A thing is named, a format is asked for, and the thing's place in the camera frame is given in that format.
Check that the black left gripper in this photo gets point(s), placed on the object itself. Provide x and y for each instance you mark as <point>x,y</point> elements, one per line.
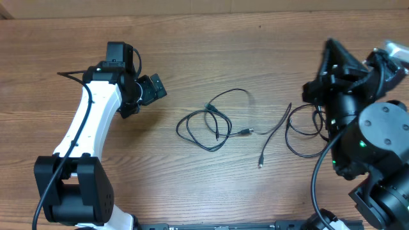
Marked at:
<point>151,94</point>

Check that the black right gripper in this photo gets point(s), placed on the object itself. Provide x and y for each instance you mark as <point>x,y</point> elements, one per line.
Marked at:
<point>337,56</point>

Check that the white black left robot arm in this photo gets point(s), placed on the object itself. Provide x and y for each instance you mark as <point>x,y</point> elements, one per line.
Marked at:
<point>73,186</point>

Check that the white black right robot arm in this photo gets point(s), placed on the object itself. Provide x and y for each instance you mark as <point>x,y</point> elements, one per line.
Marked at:
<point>367,136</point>

